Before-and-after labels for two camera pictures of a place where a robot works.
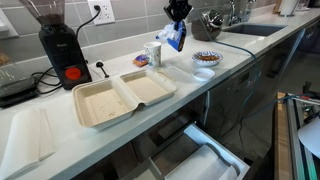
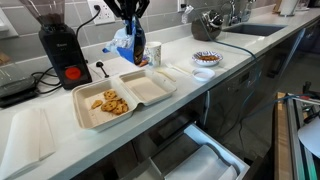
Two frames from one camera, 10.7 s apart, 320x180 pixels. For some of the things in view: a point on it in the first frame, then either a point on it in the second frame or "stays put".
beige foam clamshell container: x=108 y=101 stays put
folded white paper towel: x=31 y=139 stays put
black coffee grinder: x=61 y=43 stays put
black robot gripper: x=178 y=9 → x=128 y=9
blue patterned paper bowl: x=207 y=58 stays put
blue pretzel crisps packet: x=174 y=33 → x=130 y=46
